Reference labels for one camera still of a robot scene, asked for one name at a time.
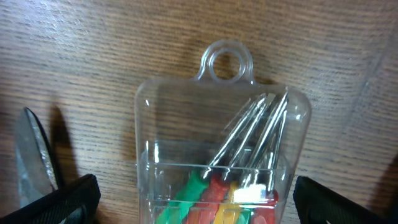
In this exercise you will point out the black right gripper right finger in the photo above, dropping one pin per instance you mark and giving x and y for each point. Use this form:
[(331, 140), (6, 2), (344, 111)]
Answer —
[(316, 204)]

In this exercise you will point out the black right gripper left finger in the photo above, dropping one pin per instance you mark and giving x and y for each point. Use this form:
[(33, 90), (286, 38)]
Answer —
[(74, 203)]

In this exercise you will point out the red handled snips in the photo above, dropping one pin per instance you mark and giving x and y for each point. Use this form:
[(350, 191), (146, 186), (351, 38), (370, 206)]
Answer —
[(36, 176)]

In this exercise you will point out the clear plastic screwdriver case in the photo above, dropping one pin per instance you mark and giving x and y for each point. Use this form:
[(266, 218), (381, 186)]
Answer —
[(180, 125)]

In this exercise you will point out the red mini screwdriver right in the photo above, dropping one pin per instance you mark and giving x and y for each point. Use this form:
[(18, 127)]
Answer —
[(266, 213)]

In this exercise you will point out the red mini screwdriver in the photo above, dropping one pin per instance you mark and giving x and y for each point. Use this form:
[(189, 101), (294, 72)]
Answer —
[(256, 143), (266, 213)]

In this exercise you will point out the yellow mini screwdriver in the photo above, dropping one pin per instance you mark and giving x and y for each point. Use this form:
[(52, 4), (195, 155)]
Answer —
[(250, 198)]

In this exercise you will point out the red mini screwdriver left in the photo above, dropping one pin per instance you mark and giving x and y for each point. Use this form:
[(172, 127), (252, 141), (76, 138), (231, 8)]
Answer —
[(256, 143)]

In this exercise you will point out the green mini screwdriver left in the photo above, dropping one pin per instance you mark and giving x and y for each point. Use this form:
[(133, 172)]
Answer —
[(186, 199)]

